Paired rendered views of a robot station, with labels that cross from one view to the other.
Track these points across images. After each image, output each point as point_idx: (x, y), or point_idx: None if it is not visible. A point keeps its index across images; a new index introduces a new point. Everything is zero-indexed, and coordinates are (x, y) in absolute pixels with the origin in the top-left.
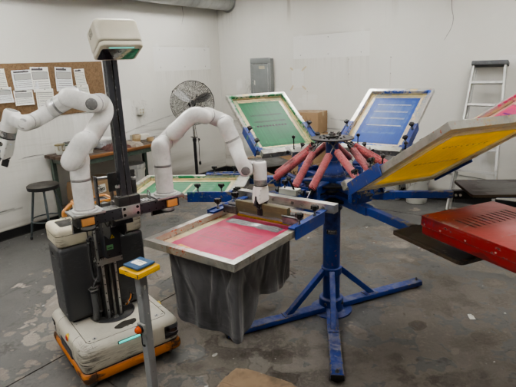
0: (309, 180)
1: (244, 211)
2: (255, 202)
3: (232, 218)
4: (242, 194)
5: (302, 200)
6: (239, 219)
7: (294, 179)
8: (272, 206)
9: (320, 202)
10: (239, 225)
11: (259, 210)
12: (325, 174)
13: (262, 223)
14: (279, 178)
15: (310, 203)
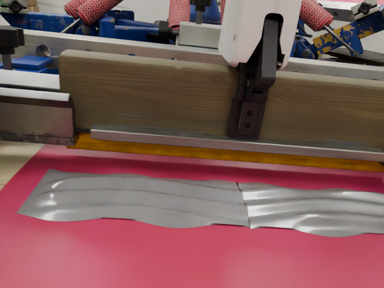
0: (158, 30)
1: (129, 123)
2: (271, 56)
3: (51, 175)
4: (20, 50)
5: (296, 61)
6: (104, 171)
7: (171, 12)
8: (335, 85)
9: (359, 67)
10: (166, 234)
11: (251, 112)
12: (195, 18)
13: (256, 176)
14: (95, 19)
15: (330, 70)
